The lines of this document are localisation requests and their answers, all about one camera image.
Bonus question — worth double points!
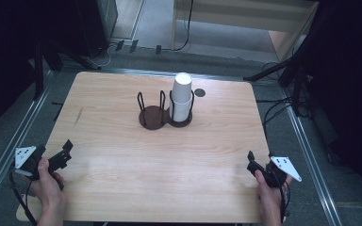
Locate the black hanging cable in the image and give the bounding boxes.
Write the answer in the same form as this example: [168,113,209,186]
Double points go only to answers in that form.
[161,0,195,53]

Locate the person's right hand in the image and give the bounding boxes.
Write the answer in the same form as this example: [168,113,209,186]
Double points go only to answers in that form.
[254,169,294,209]

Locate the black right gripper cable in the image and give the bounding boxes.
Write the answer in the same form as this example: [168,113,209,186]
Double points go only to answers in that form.
[277,180,292,224]

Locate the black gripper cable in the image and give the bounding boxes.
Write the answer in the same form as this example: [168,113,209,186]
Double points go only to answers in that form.
[277,180,292,224]
[8,168,39,226]

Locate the dark wooden cup holder rack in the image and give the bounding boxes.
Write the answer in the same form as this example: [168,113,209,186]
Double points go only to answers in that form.
[137,89,196,131]

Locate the black tripod stand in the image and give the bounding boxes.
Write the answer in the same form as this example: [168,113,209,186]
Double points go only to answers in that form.
[243,31,315,118]

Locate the white floor cable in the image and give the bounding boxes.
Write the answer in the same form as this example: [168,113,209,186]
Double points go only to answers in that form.
[86,43,121,69]

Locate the pale wooden furniture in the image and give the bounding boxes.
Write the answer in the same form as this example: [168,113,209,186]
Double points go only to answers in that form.
[171,0,321,62]

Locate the person's left hand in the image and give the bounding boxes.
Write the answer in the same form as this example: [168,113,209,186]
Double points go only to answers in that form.
[27,157,69,209]

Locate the black cabinet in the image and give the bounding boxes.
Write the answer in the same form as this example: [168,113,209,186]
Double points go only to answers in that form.
[74,0,119,58]

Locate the black floor cables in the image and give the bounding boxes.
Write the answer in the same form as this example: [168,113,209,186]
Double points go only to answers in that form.
[255,60,314,133]

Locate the metal floor rail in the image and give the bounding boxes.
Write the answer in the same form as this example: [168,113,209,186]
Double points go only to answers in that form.
[279,86,344,226]
[105,67,254,83]
[0,70,53,218]

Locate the black metal stand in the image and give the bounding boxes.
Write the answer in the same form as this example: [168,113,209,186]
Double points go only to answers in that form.
[32,37,103,102]

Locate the stack of white paper cups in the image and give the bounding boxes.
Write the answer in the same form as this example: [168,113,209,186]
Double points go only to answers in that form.
[169,72,193,123]

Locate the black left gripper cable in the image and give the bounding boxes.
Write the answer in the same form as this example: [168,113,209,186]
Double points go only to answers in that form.
[8,168,39,226]

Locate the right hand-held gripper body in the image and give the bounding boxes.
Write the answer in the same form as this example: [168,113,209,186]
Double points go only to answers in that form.
[263,155,303,189]

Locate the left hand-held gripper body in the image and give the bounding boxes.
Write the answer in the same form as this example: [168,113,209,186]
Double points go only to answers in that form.
[14,143,50,182]

